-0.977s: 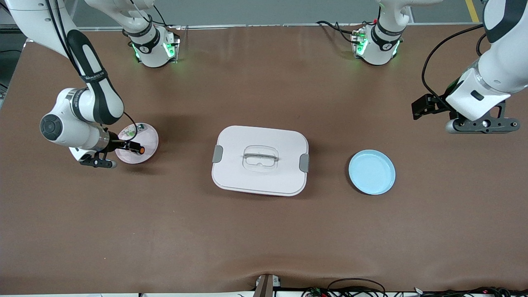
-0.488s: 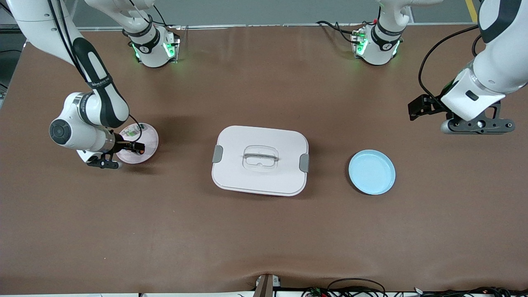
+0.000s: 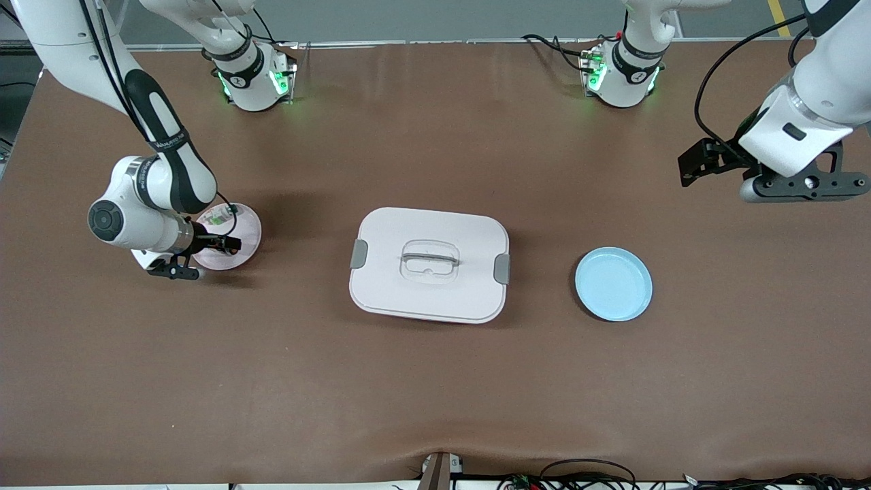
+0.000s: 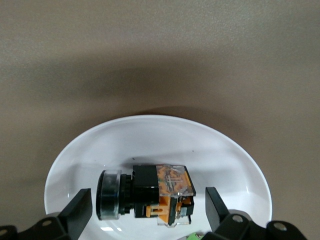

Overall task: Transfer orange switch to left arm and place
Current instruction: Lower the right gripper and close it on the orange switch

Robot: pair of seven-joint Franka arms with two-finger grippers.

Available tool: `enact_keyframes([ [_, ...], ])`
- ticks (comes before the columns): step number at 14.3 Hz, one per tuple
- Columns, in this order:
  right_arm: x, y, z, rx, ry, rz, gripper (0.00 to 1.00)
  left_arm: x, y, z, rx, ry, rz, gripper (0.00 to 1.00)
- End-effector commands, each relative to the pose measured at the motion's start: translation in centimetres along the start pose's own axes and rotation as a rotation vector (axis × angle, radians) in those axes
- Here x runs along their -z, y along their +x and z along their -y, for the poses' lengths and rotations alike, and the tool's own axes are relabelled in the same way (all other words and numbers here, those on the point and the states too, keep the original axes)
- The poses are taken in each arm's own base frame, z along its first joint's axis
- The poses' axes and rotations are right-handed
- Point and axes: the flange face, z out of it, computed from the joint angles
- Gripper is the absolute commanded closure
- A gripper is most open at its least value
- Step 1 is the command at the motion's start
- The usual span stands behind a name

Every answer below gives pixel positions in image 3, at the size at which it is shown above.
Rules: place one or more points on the silver table edge rail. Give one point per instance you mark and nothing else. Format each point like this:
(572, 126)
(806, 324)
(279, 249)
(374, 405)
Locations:
(442, 42)

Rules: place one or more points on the brown strip with white clip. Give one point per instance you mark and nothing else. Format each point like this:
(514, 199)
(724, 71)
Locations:
(435, 473)

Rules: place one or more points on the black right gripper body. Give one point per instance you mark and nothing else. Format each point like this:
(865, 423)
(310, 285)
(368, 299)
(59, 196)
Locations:
(203, 240)

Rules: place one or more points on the blue round plate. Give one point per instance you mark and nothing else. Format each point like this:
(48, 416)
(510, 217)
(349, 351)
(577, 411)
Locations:
(612, 286)

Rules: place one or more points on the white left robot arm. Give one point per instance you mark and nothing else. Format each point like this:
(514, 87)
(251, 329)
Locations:
(830, 88)

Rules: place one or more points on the pink round plate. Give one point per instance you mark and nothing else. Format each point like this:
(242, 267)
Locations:
(252, 245)

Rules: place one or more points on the orange and black switch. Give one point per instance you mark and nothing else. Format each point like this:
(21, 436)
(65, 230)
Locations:
(233, 248)

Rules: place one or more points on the clear green switch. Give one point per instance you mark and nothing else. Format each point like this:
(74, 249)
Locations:
(216, 218)

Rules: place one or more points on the white lidded storage box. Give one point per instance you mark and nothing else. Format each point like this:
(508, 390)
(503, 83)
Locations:
(435, 292)

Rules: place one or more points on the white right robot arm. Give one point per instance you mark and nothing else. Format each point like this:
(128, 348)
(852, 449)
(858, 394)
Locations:
(54, 41)

